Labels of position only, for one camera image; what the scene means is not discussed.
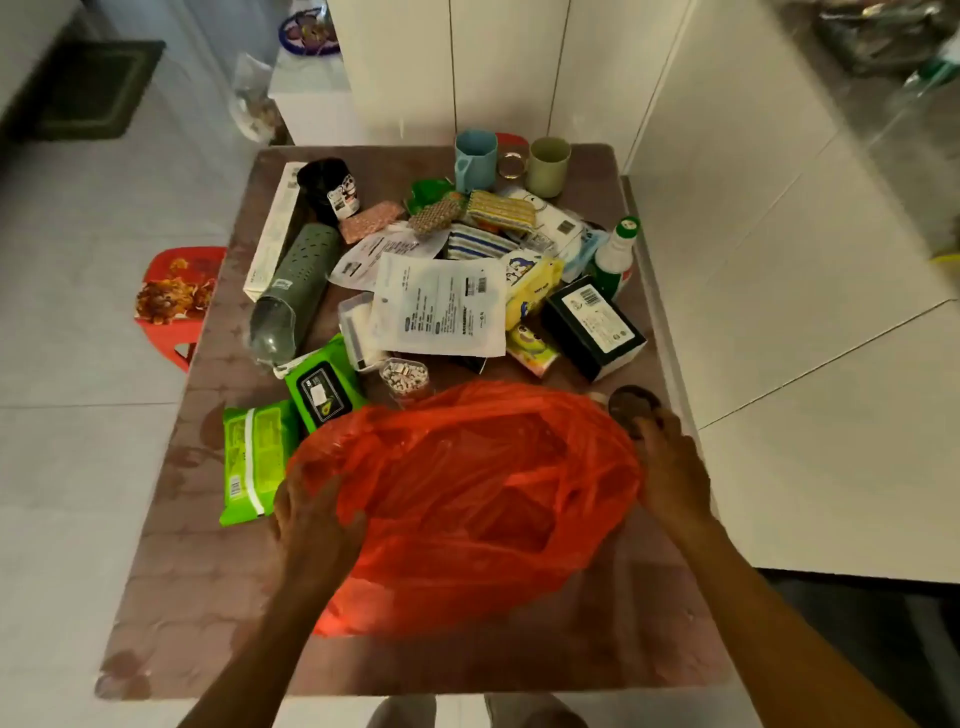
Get brown checkered pad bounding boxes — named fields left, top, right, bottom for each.
left=407, top=196, right=465, bottom=238

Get yellow wet wipes pack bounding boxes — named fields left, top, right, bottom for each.
left=503, top=251, right=565, bottom=331

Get white lint roller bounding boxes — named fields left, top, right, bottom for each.
left=271, top=292, right=391, bottom=379

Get white counter cabinet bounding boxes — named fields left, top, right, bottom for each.
left=622, top=0, right=960, bottom=586

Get low white cabinet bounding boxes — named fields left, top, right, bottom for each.
left=268, top=44, right=369, bottom=148

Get light green wipes pack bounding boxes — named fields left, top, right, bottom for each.
left=219, top=399, right=303, bottom=528

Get blue rimmed plate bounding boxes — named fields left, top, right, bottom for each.
left=278, top=5, right=341, bottom=58

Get white bottle green cap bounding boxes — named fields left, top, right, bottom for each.
left=584, top=215, right=642, bottom=301

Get green white snack packet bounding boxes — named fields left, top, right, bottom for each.
left=404, top=176, right=456, bottom=215

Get brown patterned table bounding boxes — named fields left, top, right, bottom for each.
left=95, top=143, right=733, bottom=703

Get person's grey trousers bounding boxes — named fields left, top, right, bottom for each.
left=367, top=693, right=588, bottom=728

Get clear plastic bag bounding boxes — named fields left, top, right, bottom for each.
left=230, top=52, right=283, bottom=145

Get red plastic bag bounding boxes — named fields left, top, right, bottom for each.
left=288, top=380, right=646, bottom=640

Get large white labelled pouch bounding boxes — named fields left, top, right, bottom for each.
left=368, top=252, right=510, bottom=359

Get black cup with label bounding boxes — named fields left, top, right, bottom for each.
left=296, top=157, right=361, bottom=226

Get person's left hand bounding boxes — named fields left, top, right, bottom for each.
left=271, top=458, right=369, bottom=595

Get person's right forearm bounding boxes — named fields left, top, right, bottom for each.
left=667, top=515, right=918, bottom=728

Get blue striped cloth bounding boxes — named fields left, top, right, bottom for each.
left=446, top=222, right=520, bottom=262

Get small clear jar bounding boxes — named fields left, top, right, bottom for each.
left=378, top=357, right=433, bottom=406

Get pile of dark clothes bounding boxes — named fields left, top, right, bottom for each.
left=779, top=0, right=960, bottom=76

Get pink checkered cloth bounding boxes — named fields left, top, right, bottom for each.
left=337, top=199, right=408, bottom=245

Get white blue soft pouch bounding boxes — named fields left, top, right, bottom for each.
left=498, top=187, right=610, bottom=283

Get dark green door mat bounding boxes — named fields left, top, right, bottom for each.
left=11, top=39, right=166, bottom=142

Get grey-green perforated cylinder case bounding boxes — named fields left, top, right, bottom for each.
left=247, top=221, right=344, bottom=367

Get tall white cabinet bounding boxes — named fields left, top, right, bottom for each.
left=326, top=0, right=695, bottom=151

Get pale green cup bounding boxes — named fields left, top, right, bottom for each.
left=524, top=136, right=573, bottom=199

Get small yellow cartoon packet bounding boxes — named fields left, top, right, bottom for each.
left=506, top=323, right=561, bottom=379

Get person's right hand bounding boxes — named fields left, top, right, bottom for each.
left=633, top=409, right=714, bottom=538

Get blue plastic cup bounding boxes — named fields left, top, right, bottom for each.
left=454, top=129, right=499, bottom=195

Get black green box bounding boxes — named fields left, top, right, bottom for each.
left=539, top=275, right=648, bottom=384

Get person's left forearm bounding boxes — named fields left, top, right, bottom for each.
left=178, top=569, right=354, bottom=728

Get round dark lidded jar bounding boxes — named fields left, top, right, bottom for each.
left=605, top=384, right=663, bottom=440

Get green wipes pack black label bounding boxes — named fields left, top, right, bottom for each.
left=284, top=335, right=369, bottom=435

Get long white box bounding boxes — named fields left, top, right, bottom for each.
left=242, top=161, right=309, bottom=303

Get yellow striped cloth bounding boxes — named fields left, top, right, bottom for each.
left=464, top=189, right=538, bottom=232

